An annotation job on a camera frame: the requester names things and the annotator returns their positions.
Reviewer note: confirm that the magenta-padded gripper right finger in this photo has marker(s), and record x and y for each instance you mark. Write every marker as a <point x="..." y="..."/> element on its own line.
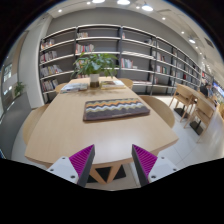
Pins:
<point x="151" y="165"/>

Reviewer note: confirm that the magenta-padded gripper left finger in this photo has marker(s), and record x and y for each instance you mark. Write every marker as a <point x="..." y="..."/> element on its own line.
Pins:
<point x="75" y="165"/>

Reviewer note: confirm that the grey zigzag-striped towel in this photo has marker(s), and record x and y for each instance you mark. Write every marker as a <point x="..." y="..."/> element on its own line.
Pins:
<point x="115" y="109"/>

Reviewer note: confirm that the slatted wooden chair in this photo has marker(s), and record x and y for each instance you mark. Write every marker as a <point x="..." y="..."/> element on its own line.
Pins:
<point x="181" y="98"/>
<point x="203" y="113"/>

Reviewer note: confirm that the white and blue book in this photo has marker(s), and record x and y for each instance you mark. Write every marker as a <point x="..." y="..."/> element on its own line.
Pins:
<point x="74" y="87"/>

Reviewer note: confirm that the light wooden side table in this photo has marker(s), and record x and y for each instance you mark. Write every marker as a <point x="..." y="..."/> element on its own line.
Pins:
<point x="197" y="94"/>

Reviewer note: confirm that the yellow-edged book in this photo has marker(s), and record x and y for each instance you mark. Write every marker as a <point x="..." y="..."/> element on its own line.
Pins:
<point x="112" y="84"/>

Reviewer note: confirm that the person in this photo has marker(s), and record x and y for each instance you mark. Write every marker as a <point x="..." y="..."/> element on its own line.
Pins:
<point x="205" y="90"/>

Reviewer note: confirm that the small leafy potted plant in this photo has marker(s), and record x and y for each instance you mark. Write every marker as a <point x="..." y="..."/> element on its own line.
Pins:
<point x="18" y="88"/>

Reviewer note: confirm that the green potted plant, white pot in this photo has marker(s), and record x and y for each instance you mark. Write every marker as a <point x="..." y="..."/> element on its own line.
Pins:
<point x="94" y="66"/>

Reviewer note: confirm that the grey bookshelf unit with books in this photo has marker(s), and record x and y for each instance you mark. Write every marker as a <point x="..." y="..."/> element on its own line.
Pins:
<point x="133" y="50"/>

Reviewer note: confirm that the round ceiling lights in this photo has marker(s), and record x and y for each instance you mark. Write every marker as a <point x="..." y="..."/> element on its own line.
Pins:
<point x="147" y="7"/>

